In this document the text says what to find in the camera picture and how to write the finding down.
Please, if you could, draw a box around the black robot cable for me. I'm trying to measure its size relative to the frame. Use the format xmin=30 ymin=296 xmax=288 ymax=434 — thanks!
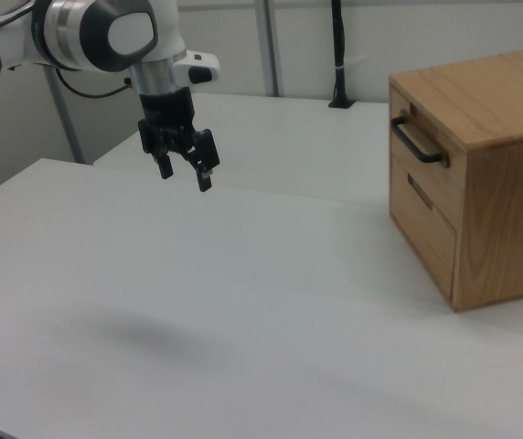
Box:
xmin=53 ymin=68 xmax=133 ymax=100

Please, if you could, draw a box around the black metal drawer handle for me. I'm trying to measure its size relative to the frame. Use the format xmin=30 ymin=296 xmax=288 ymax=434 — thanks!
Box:
xmin=390 ymin=115 xmax=451 ymax=164

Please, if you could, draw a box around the wooden drawer with handle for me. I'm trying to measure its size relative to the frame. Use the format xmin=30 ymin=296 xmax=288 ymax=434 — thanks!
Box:
xmin=389 ymin=84 xmax=467 ymax=232

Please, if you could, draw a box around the thin grey metal frame post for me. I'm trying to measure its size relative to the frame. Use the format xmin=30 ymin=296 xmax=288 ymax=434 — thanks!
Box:
xmin=41 ymin=68 xmax=85 ymax=165

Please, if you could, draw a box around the wooden drawer with slot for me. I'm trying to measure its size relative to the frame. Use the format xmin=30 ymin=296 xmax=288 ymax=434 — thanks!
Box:
xmin=389 ymin=146 xmax=459 ymax=305

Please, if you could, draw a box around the black camera pole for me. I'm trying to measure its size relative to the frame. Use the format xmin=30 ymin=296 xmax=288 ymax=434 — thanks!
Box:
xmin=327 ymin=0 xmax=357 ymax=110

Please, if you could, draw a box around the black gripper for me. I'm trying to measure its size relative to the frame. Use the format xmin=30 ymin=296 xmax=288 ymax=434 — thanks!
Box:
xmin=137 ymin=86 xmax=222 ymax=194

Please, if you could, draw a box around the wooden drawer cabinet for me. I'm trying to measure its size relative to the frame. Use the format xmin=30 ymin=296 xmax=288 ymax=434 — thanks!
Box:
xmin=387 ymin=45 xmax=523 ymax=314

